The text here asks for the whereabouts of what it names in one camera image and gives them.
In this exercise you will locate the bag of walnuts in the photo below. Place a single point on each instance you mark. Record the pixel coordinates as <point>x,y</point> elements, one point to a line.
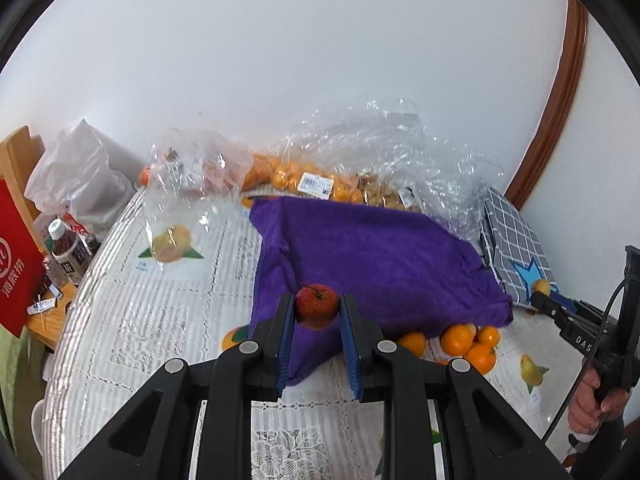
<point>385,194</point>

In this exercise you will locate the red paper bag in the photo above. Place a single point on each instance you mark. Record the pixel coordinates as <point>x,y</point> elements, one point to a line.
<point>21,266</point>

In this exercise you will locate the brown wooden door frame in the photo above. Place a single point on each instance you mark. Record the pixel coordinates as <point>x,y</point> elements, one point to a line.
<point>558,106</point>

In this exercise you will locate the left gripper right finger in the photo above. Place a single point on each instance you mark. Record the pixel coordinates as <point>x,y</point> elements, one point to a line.
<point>436,413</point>

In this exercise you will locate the plastic drink bottle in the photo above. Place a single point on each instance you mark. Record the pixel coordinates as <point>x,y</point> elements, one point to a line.
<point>69,251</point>

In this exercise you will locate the person's right hand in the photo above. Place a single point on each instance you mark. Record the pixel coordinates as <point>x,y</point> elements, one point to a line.
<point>585,414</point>

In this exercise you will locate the clear crumpled plastic bag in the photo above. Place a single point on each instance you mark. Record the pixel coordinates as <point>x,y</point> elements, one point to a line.
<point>384,140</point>

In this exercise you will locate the large orange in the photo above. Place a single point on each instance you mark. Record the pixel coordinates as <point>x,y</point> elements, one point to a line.
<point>482,357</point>
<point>457,339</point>

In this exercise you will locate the small red apple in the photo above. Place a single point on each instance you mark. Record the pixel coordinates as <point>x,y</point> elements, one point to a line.
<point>316,306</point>

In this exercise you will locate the grey checked star bag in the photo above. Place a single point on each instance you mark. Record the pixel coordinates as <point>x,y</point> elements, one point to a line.
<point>512,250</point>

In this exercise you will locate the medium orange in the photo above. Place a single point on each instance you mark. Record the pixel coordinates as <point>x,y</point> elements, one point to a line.
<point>488,335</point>

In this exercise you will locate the white plastic bag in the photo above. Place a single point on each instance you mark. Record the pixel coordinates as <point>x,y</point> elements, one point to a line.
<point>74,177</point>

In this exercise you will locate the clear bag with fruit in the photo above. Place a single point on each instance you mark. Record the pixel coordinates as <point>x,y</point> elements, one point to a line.
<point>195,178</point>

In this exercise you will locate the orange mandarin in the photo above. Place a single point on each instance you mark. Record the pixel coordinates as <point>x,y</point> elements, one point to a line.
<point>414,342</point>

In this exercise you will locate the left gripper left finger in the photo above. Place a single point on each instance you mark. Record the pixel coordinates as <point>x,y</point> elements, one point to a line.
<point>194,417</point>

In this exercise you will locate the purple towel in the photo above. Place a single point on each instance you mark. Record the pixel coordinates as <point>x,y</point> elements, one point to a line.
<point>406,272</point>

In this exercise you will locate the bag of small oranges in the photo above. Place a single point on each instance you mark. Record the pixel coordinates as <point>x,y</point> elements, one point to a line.
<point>287,175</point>

